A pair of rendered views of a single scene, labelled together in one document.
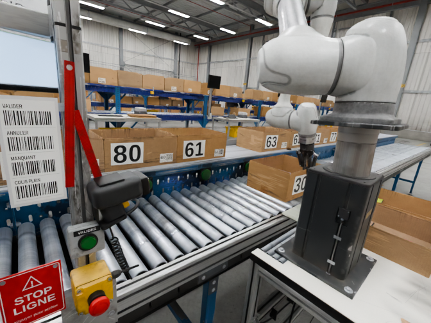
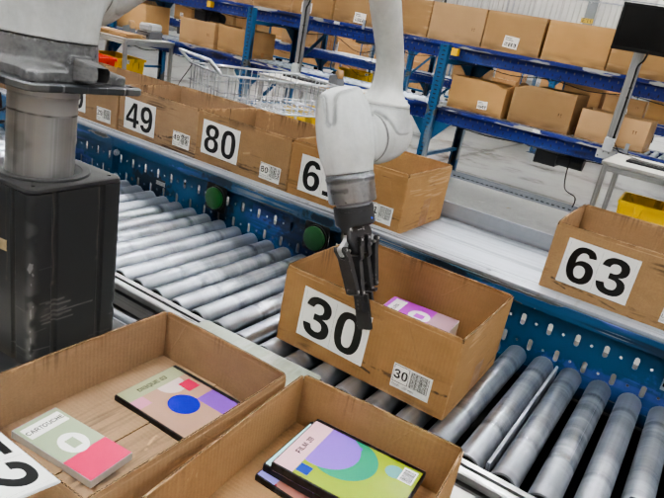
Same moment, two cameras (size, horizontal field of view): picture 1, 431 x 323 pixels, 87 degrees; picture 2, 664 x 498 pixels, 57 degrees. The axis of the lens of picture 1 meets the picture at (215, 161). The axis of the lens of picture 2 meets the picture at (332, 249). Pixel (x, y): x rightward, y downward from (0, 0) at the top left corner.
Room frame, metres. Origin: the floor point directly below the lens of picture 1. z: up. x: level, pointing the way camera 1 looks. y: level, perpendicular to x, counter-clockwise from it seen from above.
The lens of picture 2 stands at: (0.87, -1.52, 1.39)
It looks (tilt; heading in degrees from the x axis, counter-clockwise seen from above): 20 degrees down; 72
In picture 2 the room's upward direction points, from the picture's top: 11 degrees clockwise
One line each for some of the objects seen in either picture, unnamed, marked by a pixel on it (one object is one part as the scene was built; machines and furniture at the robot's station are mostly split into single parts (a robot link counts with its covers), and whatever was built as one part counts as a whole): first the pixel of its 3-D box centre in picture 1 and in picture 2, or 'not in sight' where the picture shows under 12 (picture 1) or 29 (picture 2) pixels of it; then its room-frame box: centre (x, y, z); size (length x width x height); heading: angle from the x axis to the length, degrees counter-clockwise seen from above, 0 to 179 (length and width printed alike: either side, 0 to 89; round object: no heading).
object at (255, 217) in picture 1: (228, 203); (246, 283); (1.14, -0.09, 0.72); 0.52 x 0.05 x 0.05; 41
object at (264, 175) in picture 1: (285, 175); (394, 316); (1.39, -0.45, 0.83); 0.39 x 0.29 x 0.17; 132
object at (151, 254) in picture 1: (133, 232); (117, 220); (0.79, 0.31, 0.72); 0.52 x 0.05 x 0.05; 41
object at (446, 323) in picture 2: not in sight; (414, 330); (1.46, -0.43, 0.79); 0.16 x 0.11 x 0.07; 136
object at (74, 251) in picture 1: (86, 238); not in sight; (0.42, 0.26, 0.95); 0.07 x 0.03 x 0.07; 131
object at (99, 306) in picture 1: (97, 302); not in sight; (0.37, 0.22, 0.84); 0.04 x 0.04 x 0.04; 41
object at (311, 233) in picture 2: (206, 174); (313, 238); (1.33, 0.05, 0.81); 0.07 x 0.01 x 0.07; 131
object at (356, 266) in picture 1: (335, 216); (44, 256); (0.71, -0.42, 0.91); 0.26 x 0.26 x 0.33; 44
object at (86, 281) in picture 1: (110, 281); not in sight; (0.43, 0.22, 0.84); 0.15 x 0.09 x 0.07; 131
